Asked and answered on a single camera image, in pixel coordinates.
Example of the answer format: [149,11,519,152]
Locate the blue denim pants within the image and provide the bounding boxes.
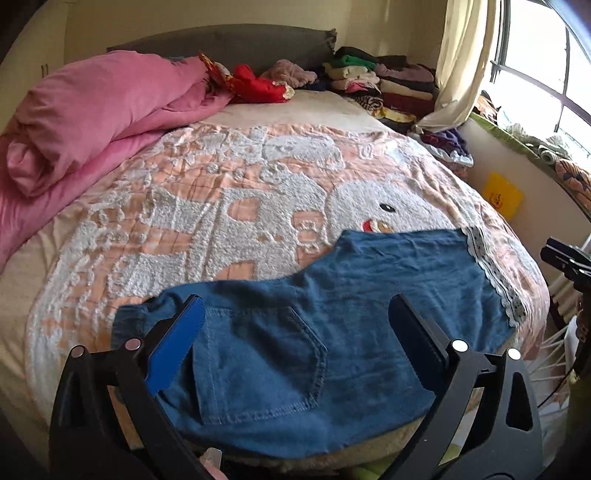
[112,227,526,459]

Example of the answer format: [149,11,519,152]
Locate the yellow plastic box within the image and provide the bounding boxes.
[482,172,524,221]

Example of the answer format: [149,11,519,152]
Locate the purple clothes pile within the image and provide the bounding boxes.
[419,128,474,180]

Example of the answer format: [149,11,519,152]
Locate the stack of folded clothes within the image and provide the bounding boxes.
[321,47,439,134]

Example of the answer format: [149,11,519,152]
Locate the cream curtain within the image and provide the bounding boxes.
[417,0,498,132]

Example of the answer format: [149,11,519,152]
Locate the peach white chenille bedspread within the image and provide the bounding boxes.
[1,92,550,463]

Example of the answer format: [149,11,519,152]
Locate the pink duvet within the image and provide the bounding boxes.
[1,50,230,261]

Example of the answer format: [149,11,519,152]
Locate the mauve fuzzy garment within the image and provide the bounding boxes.
[262,59,318,89]

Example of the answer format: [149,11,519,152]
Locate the red embroidered garment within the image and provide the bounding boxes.
[198,52,294,104]

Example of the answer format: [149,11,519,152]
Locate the grey upholstered headboard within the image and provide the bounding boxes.
[107,24,338,75]

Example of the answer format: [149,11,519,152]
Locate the white wire rack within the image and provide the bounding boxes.
[528,274,579,408]

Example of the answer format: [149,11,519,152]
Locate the window with dark frame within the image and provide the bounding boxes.
[483,1,590,160]

